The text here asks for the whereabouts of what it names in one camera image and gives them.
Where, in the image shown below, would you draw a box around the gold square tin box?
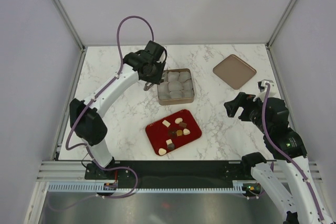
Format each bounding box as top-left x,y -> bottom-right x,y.
157,68 -> 195,106

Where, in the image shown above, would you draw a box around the white heart chocolate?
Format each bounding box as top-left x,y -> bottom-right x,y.
183,129 -> 190,135

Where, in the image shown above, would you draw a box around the dark heart chocolate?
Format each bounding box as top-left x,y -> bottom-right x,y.
167,144 -> 175,150

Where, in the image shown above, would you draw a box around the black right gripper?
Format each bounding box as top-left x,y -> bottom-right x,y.
224,91 -> 270,134

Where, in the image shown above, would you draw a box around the white rounded chocolate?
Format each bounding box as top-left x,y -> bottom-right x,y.
158,148 -> 166,156

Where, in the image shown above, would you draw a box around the white rectangular chocolate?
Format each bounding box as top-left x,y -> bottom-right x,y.
162,120 -> 170,127

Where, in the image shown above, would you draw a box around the gold tin lid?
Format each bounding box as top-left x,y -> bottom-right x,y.
213,54 -> 257,90

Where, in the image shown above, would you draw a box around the gold chocolate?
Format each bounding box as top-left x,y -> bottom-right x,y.
176,130 -> 183,136

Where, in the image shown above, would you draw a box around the metal tongs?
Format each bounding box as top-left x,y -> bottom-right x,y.
143,82 -> 156,91

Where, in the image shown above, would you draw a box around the brown square chocolate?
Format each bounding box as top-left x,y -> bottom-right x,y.
179,122 -> 187,127

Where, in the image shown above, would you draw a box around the right aluminium frame post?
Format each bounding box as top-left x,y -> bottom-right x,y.
265,0 -> 299,50

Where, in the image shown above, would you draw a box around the white slotted cable duct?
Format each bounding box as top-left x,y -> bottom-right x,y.
48,180 -> 244,193

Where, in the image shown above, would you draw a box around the white square ridged chocolate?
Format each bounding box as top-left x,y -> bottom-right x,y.
166,139 -> 173,145

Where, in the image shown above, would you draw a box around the left aluminium frame post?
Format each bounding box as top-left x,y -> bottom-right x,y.
51,0 -> 86,52

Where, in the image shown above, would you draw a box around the red rectangular tray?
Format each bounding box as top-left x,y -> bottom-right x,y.
145,109 -> 202,156

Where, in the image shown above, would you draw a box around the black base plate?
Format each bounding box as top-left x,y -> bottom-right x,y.
85,161 -> 253,189

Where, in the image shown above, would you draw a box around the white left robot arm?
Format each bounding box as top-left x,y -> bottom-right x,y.
66,40 -> 167,179

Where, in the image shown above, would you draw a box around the round white chocolate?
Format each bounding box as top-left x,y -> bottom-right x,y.
175,118 -> 183,124

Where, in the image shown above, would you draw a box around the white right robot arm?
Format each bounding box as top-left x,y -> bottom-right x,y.
224,92 -> 334,223

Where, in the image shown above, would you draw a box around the aluminium frame post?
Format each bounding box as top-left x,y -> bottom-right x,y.
51,0 -> 86,52
265,0 -> 299,50

